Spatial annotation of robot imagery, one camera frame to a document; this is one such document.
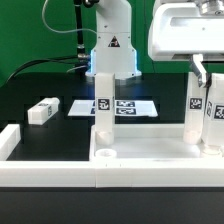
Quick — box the grey cable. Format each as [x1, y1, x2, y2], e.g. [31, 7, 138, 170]
[41, 0, 99, 36]

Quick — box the black cable bundle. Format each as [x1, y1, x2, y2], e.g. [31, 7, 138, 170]
[6, 55, 92, 83]

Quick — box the white U-shaped fence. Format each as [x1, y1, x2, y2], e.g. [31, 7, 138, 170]
[0, 124, 224, 188]

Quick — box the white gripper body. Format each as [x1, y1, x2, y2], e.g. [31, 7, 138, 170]
[148, 1, 224, 61]

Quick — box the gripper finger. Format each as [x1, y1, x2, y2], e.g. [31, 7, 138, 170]
[190, 54, 209, 88]

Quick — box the white desk top tray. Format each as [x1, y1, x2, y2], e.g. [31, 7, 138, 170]
[89, 124, 224, 168]

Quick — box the black corrugated hose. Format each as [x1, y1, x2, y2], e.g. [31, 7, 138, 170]
[73, 0, 86, 58]

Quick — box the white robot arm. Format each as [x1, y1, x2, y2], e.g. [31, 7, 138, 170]
[87, 0, 224, 87]

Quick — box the fiducial marker sheet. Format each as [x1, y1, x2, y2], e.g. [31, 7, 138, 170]
[68, 100, 158, 117]

